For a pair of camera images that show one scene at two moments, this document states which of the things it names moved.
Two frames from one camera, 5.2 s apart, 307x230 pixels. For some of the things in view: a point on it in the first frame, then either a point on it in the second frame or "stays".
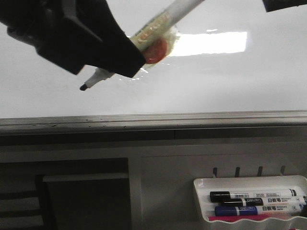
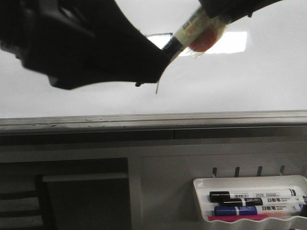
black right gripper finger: (272, 5) -> (230, 10)
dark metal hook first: (215, 171) stays
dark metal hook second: (237, 173) stays
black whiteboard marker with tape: (157, 38) -> (199, 35)
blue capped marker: (258, 210) stays
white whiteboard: (231, 56) stays
